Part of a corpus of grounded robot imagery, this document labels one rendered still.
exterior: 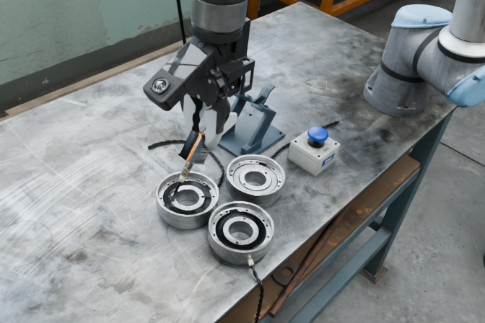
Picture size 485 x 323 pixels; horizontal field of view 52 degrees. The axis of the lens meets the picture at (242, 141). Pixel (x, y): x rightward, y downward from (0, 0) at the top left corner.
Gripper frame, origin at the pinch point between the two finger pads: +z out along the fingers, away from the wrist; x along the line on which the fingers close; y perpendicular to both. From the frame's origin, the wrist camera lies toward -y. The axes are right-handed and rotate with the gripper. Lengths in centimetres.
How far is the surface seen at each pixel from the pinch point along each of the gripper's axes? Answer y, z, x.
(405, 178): 64, 39, -17
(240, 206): 1.7, 10.1, -8.4
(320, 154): 21.6, 8.8, -10.6
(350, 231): 36, 38, -16
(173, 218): -8.0, 10.3, -2.6
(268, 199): 6.8, 10.5, -10.4
